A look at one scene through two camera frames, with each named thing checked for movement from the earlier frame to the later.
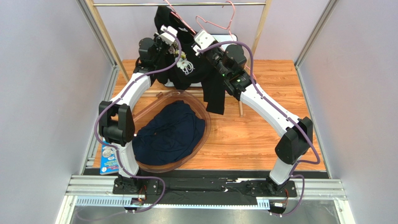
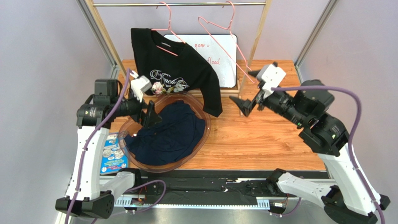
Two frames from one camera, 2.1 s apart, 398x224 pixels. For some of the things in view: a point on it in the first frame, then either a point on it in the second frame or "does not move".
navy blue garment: [170, 136] does not move
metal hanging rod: [180, 4] does not move
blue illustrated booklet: [109, 162] does not move
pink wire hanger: [174, 14] to [169, 29]
